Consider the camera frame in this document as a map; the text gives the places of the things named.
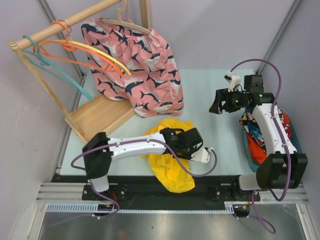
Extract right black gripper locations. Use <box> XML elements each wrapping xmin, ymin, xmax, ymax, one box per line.
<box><xmin>209</xmin><ymin>87</ymin><xmax>249</xmax><ymax>115</ymax></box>

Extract yellow shorts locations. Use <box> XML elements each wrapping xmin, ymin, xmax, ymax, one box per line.
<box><xmin>141</xmin><ymin>118</ymin><xmax>196</xmax><ymax>194</ymax></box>

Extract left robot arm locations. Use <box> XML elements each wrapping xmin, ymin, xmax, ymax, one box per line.
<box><xmin>82</xmin><ymin>127</ymin><xmax>209</xmax><ymax>200</ymax></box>

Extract colourful cartoon print shorts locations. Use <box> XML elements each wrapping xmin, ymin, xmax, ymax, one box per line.
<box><xmin>239</xmin><ymin>108</ymin><xmax>292</xmax><ymax>152</ymax></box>

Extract pink shark print shorts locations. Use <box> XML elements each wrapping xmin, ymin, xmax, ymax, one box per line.
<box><xmin>81</xmin><ymin>18</ymin><xmax>184</xmax><ymax>118</ymax></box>

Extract beige hanger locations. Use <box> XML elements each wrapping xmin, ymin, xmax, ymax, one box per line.
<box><xmin>100</xmin><ymin>0</ymin><xmax>151</xmax><ymax>35</ymax></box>

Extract yellow hanger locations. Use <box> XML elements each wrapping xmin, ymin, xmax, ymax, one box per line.
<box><xmin>37</xmin><ymin>40</ymin><xmax>132</xmax><ymax>77</ymax></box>

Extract orange hanger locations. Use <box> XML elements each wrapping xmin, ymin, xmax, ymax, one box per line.
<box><xmin>32</xmin><ymin>20</ymin><xmax>107</xmax><ymax>67</ymax></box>

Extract teal hanger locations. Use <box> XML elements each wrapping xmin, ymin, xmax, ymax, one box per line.
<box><xmin>22</xmin><ymin>34</ymin><xmax>94</xmax><ymax>102</ymax></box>

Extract teal laundry basket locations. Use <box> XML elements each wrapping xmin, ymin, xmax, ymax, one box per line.
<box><xmin>241</xmin><ymin>120</ymin><xmax>302</xmax><ymax>173</ymax></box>

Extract wooden clothes rack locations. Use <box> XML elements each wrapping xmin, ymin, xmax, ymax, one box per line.
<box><xmin>7</xmin><ymin>0</ymin><xmax>151</xmax><ymax>143</ymax></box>

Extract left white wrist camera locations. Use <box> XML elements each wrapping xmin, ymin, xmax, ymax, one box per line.
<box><xmin>190</xmin><ymin>147</ymin><xmax>213</xmax><ymax>164</ymax></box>

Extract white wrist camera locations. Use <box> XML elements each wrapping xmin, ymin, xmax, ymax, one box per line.
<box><xmin>224</xmin><ymin>71</ymin><xmax>241</xmax><ymax>92</ymax></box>
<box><xmin>190</xmin><ymin>147</ymin><xmax>213</xmax><ymax>164</ymax></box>

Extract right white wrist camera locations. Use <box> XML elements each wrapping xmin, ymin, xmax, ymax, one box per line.
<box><xmin>224</xmin><ymin>71</ymin><xmax>241</xmax><ymax>92</ymax></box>

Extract white slotted cable duct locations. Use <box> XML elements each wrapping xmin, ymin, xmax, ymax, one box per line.
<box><xmin>46</xmin><ymin>202</ymin><xmax>245</xmax><ymax>214</ymax></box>

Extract aluminium frame rail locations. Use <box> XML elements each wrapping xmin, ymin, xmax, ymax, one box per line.
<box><xmin>36</xmin><ymin>182</ymin><xmax>309</xmax><ymax>204</ymax></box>

